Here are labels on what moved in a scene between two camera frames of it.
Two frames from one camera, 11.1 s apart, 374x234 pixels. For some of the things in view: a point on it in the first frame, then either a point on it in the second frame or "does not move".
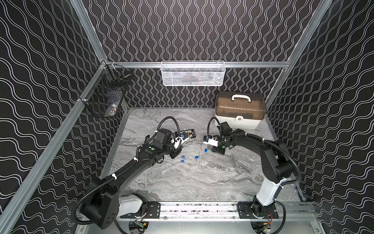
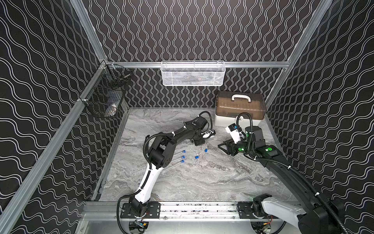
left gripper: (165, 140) to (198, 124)
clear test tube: (172, 162) does not move
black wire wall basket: (104, 95) does not move
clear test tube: (164, 170) does not move
